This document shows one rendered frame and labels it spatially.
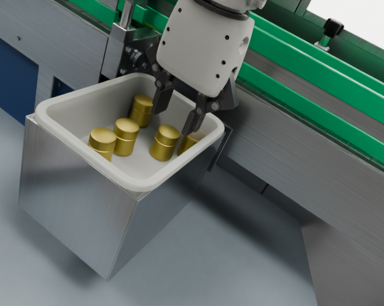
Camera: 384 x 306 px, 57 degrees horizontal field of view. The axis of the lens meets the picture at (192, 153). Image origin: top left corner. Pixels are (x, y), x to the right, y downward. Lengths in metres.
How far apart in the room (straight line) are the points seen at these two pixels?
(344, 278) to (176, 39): 0.71
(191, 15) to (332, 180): 0.33
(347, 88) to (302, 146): 0.10
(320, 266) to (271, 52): 0.58
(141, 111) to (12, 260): 0.30
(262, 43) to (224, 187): 0.39
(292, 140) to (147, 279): 0.33
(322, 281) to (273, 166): 0.46
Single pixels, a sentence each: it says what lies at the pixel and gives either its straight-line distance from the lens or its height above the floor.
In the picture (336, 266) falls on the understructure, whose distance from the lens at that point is 0.94.
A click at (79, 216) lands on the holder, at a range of 0.45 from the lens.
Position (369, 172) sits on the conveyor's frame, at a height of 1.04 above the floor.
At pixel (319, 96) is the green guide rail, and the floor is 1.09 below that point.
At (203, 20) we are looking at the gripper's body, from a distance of 0.42.
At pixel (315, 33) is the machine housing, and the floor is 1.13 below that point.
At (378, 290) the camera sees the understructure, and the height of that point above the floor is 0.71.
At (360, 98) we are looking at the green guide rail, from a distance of 0.55.
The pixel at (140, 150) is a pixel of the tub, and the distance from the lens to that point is 0.53.
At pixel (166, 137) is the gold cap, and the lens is 0.50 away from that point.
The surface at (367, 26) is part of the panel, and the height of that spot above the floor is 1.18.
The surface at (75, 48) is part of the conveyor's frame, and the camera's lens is 0.62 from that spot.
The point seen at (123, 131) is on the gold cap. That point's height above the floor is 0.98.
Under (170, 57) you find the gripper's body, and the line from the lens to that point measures 0.45.
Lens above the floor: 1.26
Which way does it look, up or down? 35 degrees down
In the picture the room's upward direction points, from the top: 25 degrees clockwise
